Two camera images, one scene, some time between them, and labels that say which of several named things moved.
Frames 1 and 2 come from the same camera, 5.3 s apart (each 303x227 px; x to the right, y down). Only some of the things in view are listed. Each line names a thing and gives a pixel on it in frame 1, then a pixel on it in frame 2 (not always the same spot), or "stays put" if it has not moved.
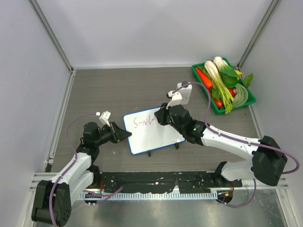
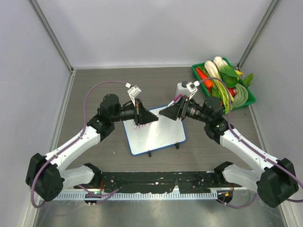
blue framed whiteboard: (148, 134) stays put
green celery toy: (220, 90) stays put
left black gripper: (120, 134) -> (145, 116)
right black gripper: (161, 114) -> (172, 112)
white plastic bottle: (185, 92) stays put
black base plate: (176, 182) stays put
